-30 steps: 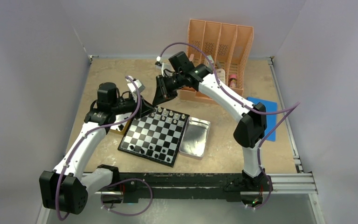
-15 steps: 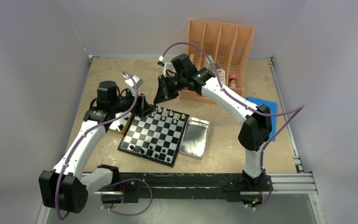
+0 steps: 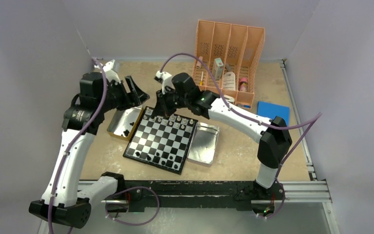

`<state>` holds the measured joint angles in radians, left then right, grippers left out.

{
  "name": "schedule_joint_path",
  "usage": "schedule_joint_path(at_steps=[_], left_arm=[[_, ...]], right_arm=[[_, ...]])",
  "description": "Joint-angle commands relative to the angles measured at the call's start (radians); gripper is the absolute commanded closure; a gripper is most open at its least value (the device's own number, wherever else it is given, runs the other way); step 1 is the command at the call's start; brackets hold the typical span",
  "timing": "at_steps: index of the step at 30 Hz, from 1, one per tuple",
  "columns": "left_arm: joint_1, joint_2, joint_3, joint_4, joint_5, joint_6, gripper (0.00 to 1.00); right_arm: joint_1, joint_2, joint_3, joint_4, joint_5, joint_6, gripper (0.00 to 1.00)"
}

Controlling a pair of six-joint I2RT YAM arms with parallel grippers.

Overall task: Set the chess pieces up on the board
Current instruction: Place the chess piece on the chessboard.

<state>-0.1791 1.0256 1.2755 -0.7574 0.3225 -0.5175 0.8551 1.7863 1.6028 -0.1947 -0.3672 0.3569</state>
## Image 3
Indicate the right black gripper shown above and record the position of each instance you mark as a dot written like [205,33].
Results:
[162,108]

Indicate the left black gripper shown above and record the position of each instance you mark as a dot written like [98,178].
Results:
[129,100]

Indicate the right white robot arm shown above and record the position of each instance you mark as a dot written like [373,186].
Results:
[272,136]

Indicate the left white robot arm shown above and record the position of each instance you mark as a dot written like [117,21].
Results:
[62,202]

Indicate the metal tin with black pieces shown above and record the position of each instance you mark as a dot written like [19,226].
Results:
[123,123]

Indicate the black white chess board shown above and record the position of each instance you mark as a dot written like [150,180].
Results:
[157,138]

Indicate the yellow white pen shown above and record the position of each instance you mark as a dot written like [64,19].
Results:
[201,83]

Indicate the pink small tube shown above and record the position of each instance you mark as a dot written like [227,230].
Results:
[198,62]

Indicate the empty metal tin lid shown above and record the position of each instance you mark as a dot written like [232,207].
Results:
[204,143]

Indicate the white green small box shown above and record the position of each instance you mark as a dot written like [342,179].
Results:
[218,68]

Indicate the white stapler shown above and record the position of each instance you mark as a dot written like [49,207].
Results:
[229,99]

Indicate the white striped bottle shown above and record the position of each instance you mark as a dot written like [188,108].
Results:
[229,81]

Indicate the pink tape roll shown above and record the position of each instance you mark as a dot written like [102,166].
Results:
[243,84]

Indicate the peach plastic desk organizer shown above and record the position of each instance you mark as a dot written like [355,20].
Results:
[239,46]

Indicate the blue notebook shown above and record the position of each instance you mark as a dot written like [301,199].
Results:
[270,110]

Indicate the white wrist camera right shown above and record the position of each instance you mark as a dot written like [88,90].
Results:
[165,79]

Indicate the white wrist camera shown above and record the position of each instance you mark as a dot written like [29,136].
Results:
[165,79]
[110,68]

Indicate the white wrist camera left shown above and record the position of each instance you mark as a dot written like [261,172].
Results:
[110,68]

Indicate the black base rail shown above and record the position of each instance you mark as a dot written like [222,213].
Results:
[138,195]

